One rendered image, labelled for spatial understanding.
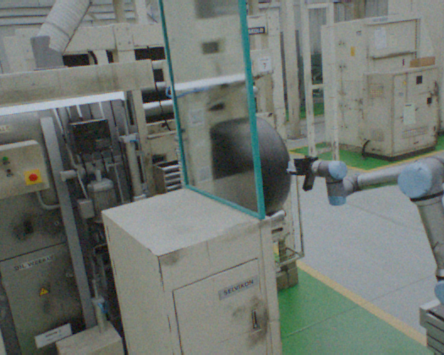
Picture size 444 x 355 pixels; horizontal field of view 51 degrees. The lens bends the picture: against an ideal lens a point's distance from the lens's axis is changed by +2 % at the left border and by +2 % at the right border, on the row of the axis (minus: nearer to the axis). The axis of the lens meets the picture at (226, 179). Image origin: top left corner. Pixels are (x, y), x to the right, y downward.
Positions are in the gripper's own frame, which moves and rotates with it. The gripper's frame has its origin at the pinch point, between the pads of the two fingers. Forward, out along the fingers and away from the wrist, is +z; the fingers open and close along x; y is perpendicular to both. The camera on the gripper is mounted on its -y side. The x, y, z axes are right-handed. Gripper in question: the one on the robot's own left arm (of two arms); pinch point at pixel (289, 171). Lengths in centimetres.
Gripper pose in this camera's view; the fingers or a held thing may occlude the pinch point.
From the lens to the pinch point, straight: 223.4
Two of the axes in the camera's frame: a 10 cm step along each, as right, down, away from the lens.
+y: -1.6, -9.7, -1.6
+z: -5.0, -0.6, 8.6
